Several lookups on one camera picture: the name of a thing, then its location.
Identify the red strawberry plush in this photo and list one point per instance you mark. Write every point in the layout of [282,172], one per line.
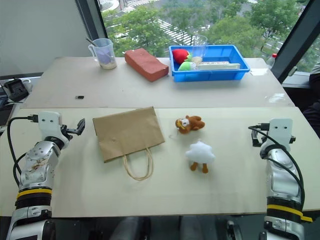
[180,55]

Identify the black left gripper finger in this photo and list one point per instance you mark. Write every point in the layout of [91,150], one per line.
[75,131]
[81,125]

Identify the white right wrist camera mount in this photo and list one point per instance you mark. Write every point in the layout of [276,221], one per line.
[280,131]

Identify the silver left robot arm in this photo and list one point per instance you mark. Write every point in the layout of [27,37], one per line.
[37,162]

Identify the red brick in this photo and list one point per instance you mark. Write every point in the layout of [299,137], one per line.
[146,63]

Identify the dark laptop edge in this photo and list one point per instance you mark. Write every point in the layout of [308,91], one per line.
[5,113]

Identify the stirring stick in cup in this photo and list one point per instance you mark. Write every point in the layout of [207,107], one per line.
[90,41]

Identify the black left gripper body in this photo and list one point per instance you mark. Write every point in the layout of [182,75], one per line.
[65,132]

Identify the person in dark clothes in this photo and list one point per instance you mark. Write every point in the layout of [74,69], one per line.
[313,105]

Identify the brown paper bag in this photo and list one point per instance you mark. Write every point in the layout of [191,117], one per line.
[127,132]

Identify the black charger device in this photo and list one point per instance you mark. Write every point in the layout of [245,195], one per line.
[16,90]

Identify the green plush toy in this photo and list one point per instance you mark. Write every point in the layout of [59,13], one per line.
[186,66]

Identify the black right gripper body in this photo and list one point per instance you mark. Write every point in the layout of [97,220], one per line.
[255,140]

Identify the dark rounded shape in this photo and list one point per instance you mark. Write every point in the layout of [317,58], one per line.
[233,230]

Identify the clear plastic measuring cup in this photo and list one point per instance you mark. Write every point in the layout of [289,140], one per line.
[106,56]

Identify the flat white box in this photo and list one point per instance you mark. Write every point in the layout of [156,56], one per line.
[220,65]

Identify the blue plastic bin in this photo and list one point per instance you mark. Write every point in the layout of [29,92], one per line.
[212,75]

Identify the brown plush bear toy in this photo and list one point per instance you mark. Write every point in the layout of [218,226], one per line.
[191,123]

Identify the dark window frame pillar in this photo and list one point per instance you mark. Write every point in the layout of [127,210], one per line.
[92,22]
[297,42]

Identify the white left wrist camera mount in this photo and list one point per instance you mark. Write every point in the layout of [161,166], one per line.
[48,122]

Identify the red-capped plastic bottle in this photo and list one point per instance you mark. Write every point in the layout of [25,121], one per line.
[272,61]

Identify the white cloud plush toy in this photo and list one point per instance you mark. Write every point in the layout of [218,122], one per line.
[200,152]

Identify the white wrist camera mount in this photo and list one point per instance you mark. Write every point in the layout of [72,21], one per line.
[48,122]
[280,131]

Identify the small black dongle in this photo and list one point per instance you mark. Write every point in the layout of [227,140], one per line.
[80,97]

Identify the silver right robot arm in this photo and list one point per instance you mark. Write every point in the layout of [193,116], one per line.
[282,175]

